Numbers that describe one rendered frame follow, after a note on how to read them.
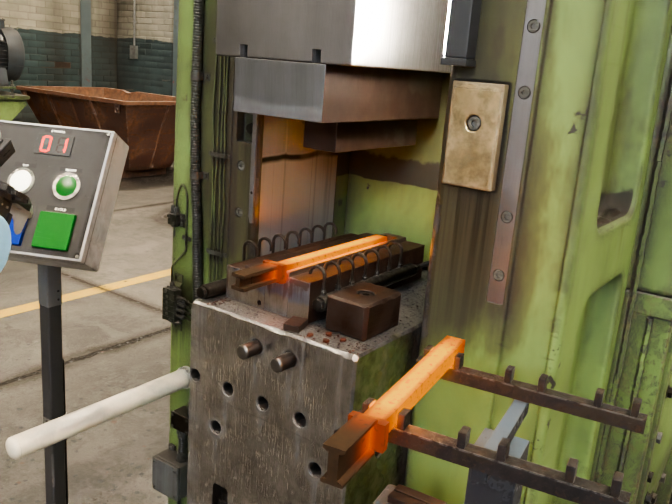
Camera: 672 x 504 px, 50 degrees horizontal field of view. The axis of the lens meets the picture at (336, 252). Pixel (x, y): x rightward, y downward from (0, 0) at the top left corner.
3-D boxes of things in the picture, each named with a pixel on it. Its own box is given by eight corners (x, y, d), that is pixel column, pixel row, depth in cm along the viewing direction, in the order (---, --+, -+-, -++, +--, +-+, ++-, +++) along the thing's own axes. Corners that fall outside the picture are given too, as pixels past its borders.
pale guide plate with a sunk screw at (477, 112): (490, 191, 116) (504, 84, 111) (440, 183, 121) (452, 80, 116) (495, 190, 118) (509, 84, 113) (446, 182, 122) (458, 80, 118)
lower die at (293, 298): (307, 324, 127) (310, 278, 125) (225, 297, 138) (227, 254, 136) (421, 277, 161) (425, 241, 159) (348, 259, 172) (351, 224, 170)
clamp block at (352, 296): (364, 343, 121) (367, 306, 119) (323, 329, 125) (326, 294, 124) (400, 325, 130) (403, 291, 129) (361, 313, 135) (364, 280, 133)
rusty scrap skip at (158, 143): (124, 188, 710) (124, 101, 689) (16, 161, 814) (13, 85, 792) (211, 178, 807) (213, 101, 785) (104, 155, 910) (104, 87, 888)
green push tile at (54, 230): (65, 250, 138) (75, 214, 140) (30, 245, 139) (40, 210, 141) (70, 253, 140) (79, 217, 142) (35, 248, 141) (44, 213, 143)
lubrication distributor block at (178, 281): (178, 337, 164) (179, 281, 161) (160, 330, 168) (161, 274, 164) (189, 333, 167) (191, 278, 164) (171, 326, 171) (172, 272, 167)
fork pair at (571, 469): (618, 498, 74) (622, 481, 73) (563, 481, 76) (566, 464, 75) (639, 412, 93) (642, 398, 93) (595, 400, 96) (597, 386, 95)
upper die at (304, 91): (321, 123, 118) (325, 64, 116) (232, 111, 129) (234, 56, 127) (438, 118, 152) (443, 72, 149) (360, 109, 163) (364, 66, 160)
